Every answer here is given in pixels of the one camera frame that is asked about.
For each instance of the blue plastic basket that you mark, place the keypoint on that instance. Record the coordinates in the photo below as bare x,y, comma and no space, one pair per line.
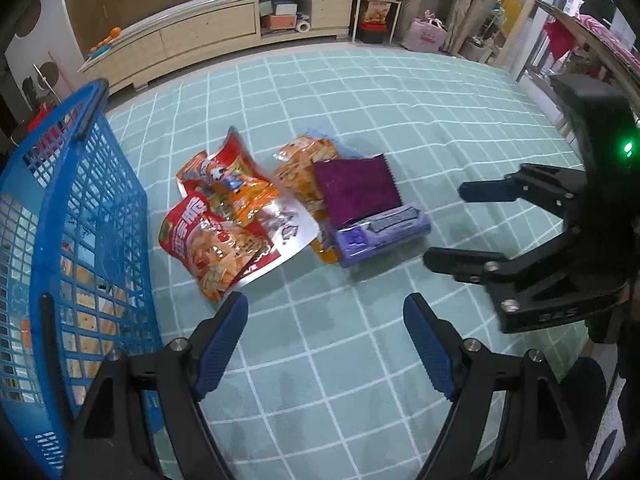
75,210

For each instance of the patterned curtain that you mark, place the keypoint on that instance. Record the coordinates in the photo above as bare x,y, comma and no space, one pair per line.
480,0

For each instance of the pink bag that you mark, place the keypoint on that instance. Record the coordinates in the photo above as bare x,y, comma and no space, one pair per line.
425,34

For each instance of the wooden clothes rack table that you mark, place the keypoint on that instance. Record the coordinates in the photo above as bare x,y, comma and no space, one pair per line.
590,35

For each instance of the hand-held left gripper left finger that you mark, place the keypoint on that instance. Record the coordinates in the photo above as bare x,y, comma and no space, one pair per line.
222,347

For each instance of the purple snack packet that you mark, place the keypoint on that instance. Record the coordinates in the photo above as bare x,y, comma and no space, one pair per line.
356,192

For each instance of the brown round wall plate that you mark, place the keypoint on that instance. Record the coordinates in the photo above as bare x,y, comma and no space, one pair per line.
29,20

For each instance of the orange cartoon snack bag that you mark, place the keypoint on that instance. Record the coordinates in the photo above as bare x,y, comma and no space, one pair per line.
225,177

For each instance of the plate of oranges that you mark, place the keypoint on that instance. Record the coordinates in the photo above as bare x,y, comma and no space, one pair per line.
107,42

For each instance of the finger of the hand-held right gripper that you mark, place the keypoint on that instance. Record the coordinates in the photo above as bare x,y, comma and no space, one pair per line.
487,191
540,285

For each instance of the orange box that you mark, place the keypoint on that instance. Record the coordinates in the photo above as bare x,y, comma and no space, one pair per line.
278,21

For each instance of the paper roll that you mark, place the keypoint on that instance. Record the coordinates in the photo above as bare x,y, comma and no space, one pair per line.
302,25

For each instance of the silver snack bag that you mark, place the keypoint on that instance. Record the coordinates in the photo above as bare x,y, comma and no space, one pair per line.
292,227

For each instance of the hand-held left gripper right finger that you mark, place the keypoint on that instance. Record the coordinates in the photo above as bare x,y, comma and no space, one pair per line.
430,347

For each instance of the lavender snack pack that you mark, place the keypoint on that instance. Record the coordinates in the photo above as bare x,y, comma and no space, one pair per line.
382,234

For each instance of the clear orange cracker bag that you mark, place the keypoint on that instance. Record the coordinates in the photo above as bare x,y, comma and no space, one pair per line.
300,165

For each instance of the small round wall plate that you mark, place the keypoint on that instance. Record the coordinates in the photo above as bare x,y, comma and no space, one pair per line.
47,74

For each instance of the red snack bag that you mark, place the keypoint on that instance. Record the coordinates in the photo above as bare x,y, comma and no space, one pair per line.
215,247

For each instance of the beige TV cabinet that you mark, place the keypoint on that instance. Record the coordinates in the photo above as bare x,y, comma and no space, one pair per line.
210,35

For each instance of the green checked tablecloth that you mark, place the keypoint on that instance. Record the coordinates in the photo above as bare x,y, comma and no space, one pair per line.
375,110

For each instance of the red yellow gift box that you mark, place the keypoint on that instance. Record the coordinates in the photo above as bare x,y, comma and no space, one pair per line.
377,11

